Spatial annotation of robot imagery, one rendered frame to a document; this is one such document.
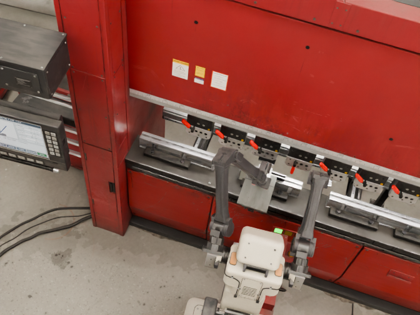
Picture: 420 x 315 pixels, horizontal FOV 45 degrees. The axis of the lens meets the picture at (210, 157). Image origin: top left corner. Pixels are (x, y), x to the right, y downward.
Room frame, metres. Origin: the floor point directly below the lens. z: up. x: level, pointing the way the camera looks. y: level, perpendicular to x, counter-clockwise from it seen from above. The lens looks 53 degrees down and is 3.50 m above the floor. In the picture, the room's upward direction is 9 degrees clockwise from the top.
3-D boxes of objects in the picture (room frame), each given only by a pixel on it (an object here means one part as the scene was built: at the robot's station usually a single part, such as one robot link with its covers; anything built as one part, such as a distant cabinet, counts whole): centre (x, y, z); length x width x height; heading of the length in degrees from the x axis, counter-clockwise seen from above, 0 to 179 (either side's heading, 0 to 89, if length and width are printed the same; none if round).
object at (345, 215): (1.67, -0.92, 0.89); 0.30 x 0.05 x 0.03; 80
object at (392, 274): (1.49, -1.31, 0.59); 0.15 x 0.02 x 0.07; 80
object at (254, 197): (1.69, -0.31, 1.00); 0.26 x 0.18 x 0.01; 170
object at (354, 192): (2.10, -0.99, 0.81); 0.64 x 0.08 x 0.14; 170
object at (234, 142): (1.88, -0.11, 1.26); 0.15 x 0.09 x 0.17; 80
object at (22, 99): (1.81, 0.99, 1.18); 0.40 x 0.24 x 0.07; 80
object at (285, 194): (1.77, -0.36, 0.89); 0.30 x 0.05 x 0.03; 80
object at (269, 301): (1.44, -0.53, 0.06); 0.25 x 0.20 x 0.12; 174
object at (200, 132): (1.91, 0.08, 1.26); 0.15 x 0.09 x 0.17; 80
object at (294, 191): (1.83, -0.39, 0.92); 0.39 x 0.06 x 0.10; 80
